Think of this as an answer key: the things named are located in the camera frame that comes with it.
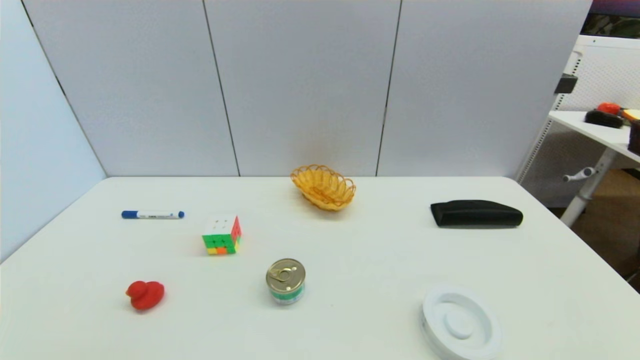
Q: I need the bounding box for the blue capped white marker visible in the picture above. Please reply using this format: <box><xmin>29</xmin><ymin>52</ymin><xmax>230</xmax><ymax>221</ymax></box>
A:
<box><xmin>121</xmin><ymin>210</ymin><xmax>185</xmax><ymax>220</ymax></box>

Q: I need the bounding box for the white round dish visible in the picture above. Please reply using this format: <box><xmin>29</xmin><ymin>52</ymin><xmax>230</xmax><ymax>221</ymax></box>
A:
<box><xmin>421</xmin><ymin>285</ymin><xmax>503</xmax><ymax>360</ymax></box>

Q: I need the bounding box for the yellow wicker basket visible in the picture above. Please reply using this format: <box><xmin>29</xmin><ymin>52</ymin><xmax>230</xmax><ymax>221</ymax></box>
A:
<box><xmin>290</xmin><ymin>164</ymin><xmax>357</xmax><ymax>212</ymax></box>

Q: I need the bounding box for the grey desk crank handle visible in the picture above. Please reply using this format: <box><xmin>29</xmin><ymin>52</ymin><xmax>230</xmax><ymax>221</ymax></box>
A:
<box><xmin>562</xmin><ymin>167</ymin><xmax>597</xmax><ymax>183</ymax></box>

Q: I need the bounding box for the black partition clamp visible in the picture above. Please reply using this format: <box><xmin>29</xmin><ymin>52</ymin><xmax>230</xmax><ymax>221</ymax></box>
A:
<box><xmin>554</xmin><ymin>73</ymin><xmax>579</xmax><ymax>95</ymax></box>

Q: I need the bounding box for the black glasses case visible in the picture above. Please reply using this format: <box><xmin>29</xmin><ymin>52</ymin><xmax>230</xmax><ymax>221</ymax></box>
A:
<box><xmin>430</xmin><ymin>200</ymin><xmax>524</xmax><ymax>229</ymax></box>

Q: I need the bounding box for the white desk leg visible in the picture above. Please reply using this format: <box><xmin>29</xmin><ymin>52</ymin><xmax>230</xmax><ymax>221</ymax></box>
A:
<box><xmin>560</xmin><ymin>147</ymin><xmax>619</xmax><ymax>227</ymax></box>

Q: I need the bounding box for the tin can with pull ring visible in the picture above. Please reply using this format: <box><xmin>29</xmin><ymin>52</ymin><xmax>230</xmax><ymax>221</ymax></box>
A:
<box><xmin>265</xmin><ymin>258</ymin><xmax>307</xmax><ymax>306</ymax></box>

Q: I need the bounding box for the multicoloured rubiks cube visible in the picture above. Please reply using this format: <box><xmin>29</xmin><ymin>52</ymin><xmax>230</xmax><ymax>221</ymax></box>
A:
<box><xmin>202</xmin><ymin>215</ymin><xmax>243</xmax><ymax>256</ymax></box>

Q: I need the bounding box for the red rubber duck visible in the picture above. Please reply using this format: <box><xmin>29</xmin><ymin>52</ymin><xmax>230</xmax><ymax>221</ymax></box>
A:
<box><xmin>125</xmin><ymin>280</ymin><xmax>166</xmax><ymax>311</ymax></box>

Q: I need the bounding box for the white perforated panel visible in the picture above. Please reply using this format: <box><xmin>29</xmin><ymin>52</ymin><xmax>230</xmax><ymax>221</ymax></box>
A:
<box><xmin>515</xmin><ymin>34</ymin><xmax>640</xmax><ymax>208</ymax></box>

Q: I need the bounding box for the white side desk top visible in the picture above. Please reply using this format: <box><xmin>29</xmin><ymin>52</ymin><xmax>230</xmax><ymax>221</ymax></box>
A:
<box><xmin>548</xmin><ymin>110</ymin><xmax>640</xmax><ymax>163</ymax></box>

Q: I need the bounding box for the black oblong object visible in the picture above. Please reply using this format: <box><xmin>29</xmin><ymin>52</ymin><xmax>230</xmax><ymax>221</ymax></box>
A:
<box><xmin>584</xmin><ymin>109</ymin><xmax>625</xmax><ymax>129</ymax></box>

